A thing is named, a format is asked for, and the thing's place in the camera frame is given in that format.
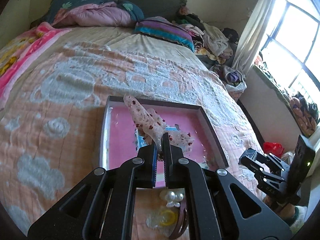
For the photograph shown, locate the sheer floral hair scrunchie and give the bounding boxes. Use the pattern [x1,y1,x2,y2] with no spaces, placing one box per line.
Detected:
[123,94,194,154]

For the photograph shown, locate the white pearl hair clip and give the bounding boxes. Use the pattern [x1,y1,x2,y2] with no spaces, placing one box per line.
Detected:
[159,189,184,208]

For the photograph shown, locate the yellow ring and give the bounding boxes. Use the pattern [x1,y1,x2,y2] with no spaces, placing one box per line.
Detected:
[145,207,179,229]

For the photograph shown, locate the brown oval hair clip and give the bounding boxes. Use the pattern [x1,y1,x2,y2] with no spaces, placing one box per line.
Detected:
[169,200,188,239]

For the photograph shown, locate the blue printed card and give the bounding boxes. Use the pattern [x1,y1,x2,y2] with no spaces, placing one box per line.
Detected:
[135,126,182,151]

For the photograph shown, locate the red plastic bag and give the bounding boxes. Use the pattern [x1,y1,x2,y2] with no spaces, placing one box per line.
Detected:
[263,142,284,158]

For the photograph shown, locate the dark tray with pink liner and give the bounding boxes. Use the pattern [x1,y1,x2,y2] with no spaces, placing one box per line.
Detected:
[99,96,229,170]

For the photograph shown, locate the clothes on window sill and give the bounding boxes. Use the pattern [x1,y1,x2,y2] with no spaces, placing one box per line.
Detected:
[253,52,320,138]

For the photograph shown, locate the bag with purple clothes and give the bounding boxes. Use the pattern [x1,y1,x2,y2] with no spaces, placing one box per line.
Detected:
[209,64,247,93]

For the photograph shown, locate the peach cloud-pattern quilt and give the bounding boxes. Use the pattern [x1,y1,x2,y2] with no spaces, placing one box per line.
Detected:
[1,42,264,234]

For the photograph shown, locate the pile of clothes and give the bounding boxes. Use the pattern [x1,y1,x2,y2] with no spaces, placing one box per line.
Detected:
[172,5,239,67]

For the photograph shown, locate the purple teal striped pillow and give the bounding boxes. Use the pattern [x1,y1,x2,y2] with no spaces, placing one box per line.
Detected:
[134,16,195,52]

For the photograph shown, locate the white curtain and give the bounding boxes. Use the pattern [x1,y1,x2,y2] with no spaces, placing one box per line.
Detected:
[232,0,276,76]

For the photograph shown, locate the window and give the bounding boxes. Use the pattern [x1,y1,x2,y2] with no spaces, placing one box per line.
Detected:
[260,0,319,102]

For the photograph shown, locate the pink cartoon blanket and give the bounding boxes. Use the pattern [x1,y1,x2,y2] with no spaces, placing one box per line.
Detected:
[1,22,71,101]

